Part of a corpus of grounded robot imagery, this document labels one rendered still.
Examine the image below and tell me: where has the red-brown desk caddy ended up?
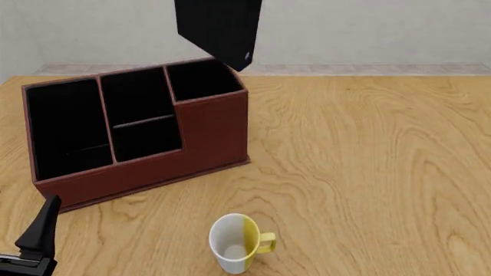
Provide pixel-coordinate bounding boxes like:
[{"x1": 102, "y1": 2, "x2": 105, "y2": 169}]
[{"x1": 21, "y1": 56, "x2": 252, "y2": 214}]

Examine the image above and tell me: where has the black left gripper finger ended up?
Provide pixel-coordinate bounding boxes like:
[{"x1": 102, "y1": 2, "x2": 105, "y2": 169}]
[{"x1": 14, "y1": 194, "x2": 63, "y2": 262}]

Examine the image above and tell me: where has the white and yellow mug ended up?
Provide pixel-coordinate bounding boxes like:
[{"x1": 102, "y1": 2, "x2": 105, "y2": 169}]
[{"x1": 208, "y1": 212, "x2": 278, "y2": 274}]

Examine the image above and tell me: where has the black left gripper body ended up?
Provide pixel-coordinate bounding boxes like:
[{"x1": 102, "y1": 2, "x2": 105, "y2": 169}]
[{"x1": 0, "y1": 251, "x2": 59, "y2": 276}]

